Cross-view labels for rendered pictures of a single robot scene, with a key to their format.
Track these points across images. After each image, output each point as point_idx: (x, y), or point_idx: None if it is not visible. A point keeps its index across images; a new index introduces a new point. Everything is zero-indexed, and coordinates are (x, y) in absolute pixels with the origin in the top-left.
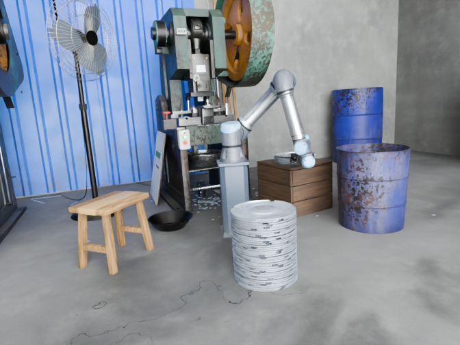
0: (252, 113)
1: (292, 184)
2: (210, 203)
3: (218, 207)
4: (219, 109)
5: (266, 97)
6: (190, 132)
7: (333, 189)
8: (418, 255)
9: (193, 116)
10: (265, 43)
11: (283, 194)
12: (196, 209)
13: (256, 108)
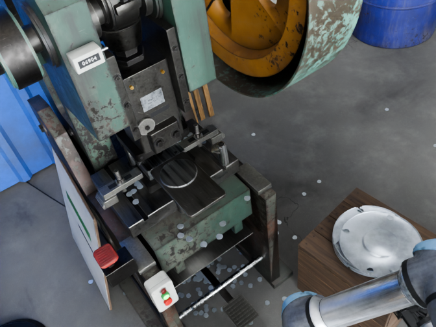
0: (350, 322)
1: (387, 323)
2: (206, 285)
3: (226, 302)
4: (199, 140)
5: (392, 307)
6: (165, 254)
7: (398, 185)
8: None
9: (152, 191)
10: (335, 42)
11: (363, 322)
12: (192, 322)
13: (361, 317)
